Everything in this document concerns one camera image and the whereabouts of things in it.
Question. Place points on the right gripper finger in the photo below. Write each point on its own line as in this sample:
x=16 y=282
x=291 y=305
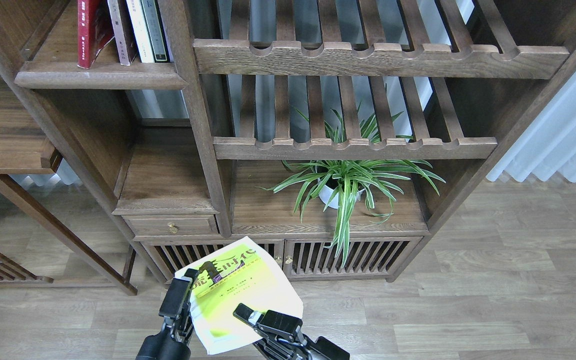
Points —
x=247 y=315

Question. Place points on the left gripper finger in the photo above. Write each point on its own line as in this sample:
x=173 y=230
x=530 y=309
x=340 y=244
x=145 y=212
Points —
x=190 y=276

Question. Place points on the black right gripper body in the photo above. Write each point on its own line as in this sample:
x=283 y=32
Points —
x=282 y=339

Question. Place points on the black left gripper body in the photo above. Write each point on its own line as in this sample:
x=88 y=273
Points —
x=171 y=343

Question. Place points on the yellow-green cover book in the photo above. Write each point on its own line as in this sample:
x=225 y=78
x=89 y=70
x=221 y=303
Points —
x=239 y=273

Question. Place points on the dark maroon book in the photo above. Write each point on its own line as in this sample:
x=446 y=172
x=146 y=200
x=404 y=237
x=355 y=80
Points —
x=126 y=43

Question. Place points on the red cover book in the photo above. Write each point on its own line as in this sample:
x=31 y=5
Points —
x=94 y=30

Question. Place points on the brass drawer knob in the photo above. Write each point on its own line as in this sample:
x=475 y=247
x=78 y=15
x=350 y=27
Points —
x=173 y=229

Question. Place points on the green spider plant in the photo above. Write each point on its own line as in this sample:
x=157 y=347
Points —
x=373 y=174

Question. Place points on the dark wooden bookshelf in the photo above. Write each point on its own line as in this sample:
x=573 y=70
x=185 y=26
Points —
x=192 y=143

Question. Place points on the white spine book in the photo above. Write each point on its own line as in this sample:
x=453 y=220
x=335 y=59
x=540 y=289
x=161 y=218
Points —
x=141 y=34

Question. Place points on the dark green spine book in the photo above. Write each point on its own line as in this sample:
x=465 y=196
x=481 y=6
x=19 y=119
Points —
x=156 y=33

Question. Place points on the white curtain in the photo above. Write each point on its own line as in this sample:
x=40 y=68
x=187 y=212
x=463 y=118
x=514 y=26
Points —
x=548 y=146

